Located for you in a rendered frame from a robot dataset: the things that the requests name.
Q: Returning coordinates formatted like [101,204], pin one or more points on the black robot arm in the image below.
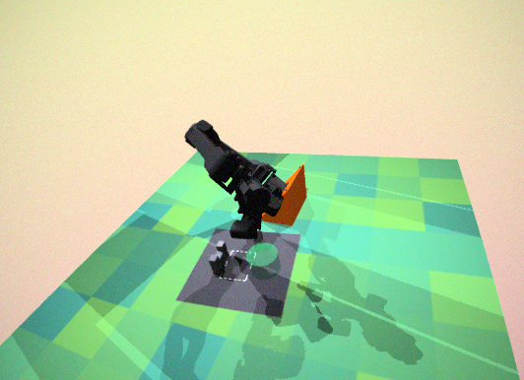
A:
[222,162]

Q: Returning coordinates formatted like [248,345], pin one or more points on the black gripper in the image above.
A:
[246,228]

